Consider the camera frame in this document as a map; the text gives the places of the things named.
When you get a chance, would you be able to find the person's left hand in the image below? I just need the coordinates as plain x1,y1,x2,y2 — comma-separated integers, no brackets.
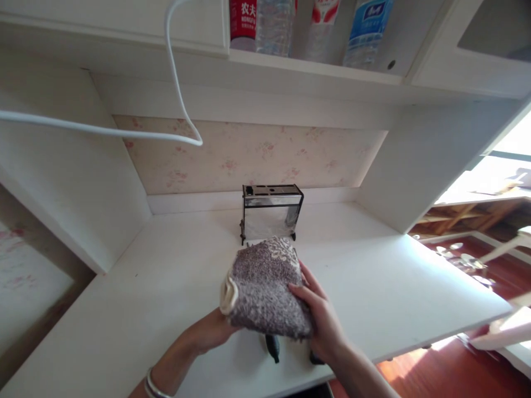
182,308,234,356

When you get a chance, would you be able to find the wooden frame furniture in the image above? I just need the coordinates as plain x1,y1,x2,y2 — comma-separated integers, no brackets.
410,191,531,243

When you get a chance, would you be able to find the white chair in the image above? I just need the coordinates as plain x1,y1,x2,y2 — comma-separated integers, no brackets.
468,226,531,362

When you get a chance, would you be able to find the red and white label bottle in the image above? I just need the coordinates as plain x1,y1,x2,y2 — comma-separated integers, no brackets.
298,0,346,64

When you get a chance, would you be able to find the white cable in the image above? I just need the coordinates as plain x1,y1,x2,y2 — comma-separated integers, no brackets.
0,0,204,147

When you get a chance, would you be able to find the person's right hand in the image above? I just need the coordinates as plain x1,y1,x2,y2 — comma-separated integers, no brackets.
288,261,349,365

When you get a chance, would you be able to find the grey fluffy towel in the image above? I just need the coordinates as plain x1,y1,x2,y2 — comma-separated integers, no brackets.
218,235,314,342

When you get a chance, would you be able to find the blue label water bottle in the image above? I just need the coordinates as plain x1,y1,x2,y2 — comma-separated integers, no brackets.
342,0,395,70

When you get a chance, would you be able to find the white glass cabinet door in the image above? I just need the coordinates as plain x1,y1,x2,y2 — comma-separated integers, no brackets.
405,0,531,101

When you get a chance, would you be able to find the clear ribbed plastic bottle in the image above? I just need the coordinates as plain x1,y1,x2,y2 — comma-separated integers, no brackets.
255,0,299,59

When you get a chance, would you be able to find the white desk with hutch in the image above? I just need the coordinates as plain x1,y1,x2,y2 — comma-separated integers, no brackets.
0,0,531,398

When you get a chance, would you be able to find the steel knife holder rack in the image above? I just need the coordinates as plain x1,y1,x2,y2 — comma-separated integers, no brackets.
237,184,305,246

